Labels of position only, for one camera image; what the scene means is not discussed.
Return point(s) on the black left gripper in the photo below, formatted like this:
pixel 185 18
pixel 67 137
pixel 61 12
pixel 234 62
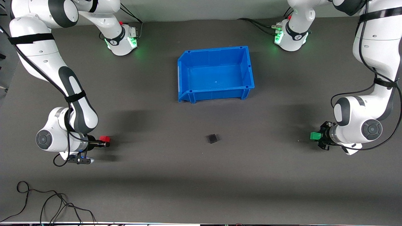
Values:
pixel 324 135

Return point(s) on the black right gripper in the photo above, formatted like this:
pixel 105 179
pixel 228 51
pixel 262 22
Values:
pixel 91 144

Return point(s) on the small red cube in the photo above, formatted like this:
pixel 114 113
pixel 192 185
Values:
pixel 105 138

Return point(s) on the small green cube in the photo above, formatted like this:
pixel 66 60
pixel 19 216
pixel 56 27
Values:
pixel 315 136

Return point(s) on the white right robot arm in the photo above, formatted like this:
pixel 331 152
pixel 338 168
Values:
pixel 75 94

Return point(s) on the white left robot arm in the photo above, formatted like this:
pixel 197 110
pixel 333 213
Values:
pixel 373 47

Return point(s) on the small black cube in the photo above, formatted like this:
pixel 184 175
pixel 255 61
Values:
pixel 212 138

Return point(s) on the dark grey table mat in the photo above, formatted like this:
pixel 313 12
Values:
pixel 201 175

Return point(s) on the blue plastic bin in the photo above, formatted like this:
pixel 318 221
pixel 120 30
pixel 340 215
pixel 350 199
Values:
pixel 216 77

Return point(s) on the dark frame rail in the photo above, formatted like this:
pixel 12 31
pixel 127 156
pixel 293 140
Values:
pixel 398 12

